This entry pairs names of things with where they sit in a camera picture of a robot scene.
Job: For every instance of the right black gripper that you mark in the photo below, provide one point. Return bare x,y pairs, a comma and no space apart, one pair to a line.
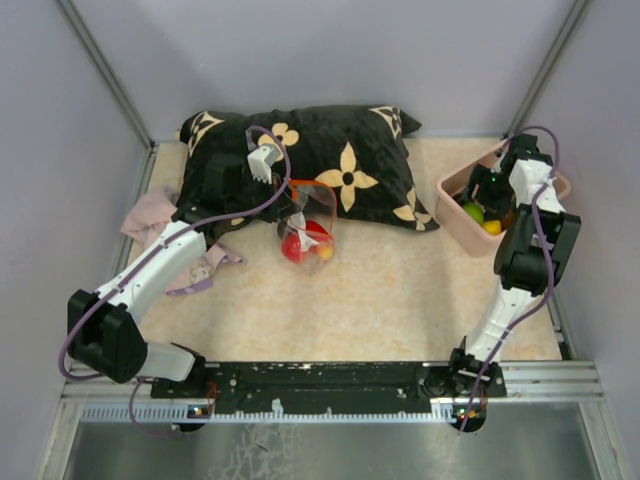
494,210

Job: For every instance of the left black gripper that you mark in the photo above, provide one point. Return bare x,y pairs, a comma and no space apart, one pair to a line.
277,211

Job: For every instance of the light green toy fruit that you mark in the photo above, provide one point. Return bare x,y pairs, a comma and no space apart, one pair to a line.
475,212

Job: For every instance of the yellow toy lemon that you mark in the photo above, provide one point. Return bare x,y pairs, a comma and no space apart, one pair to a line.
493,227

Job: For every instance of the red toy apple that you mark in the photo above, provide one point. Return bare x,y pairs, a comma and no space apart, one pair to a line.
291,248

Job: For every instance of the clear zip bag orange zipper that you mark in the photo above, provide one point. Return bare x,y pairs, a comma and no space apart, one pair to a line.
305,224

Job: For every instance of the red yellow toy mango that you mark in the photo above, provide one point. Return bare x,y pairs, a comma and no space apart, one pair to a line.
322,242

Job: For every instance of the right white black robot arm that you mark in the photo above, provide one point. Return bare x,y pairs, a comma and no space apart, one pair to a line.
529,261

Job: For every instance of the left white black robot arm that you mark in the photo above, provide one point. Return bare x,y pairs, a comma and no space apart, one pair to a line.
179,227

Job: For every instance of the pink plastic bin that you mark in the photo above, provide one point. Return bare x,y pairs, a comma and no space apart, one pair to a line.
460,210

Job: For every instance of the pink purple cloth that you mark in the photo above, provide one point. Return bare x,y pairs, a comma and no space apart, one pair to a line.
148,219

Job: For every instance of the black floral pillow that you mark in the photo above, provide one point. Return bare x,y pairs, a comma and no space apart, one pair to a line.
357,150

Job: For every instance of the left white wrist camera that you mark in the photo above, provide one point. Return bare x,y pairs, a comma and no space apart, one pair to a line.
260,162

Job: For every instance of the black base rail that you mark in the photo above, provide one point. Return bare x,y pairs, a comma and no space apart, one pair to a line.
353,390

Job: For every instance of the right aluminium corner post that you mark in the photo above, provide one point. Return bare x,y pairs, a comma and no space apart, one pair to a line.
569,27

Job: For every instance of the aluminium corner post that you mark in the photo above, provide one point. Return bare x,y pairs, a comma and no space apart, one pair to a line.
569,27
105,71

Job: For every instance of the left aluminium corner post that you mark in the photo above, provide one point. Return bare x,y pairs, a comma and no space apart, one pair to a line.
105,71

